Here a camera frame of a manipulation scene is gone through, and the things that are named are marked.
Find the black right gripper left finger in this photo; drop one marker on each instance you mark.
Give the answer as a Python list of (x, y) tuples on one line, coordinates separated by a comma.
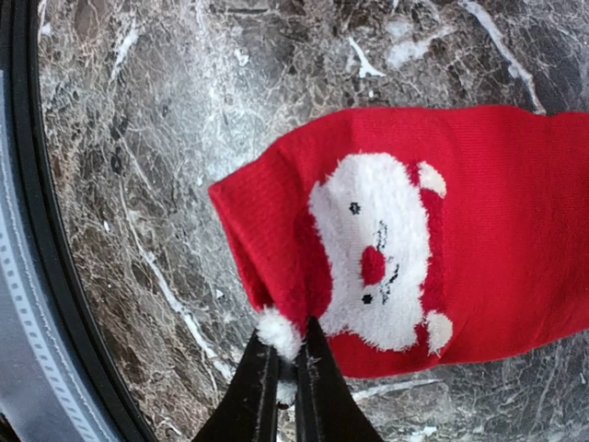
[(248, 411)]

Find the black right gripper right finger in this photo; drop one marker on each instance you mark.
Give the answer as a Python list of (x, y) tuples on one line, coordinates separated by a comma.
[(324, 407)]

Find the red santa sock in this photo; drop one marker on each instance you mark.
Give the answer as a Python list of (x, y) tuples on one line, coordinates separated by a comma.
[(416, 237)]

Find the white slotted cable duct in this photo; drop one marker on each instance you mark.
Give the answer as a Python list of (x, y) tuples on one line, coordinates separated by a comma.
[(44, 395)]

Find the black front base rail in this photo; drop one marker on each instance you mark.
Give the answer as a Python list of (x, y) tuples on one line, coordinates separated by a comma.
[(20, 73)]

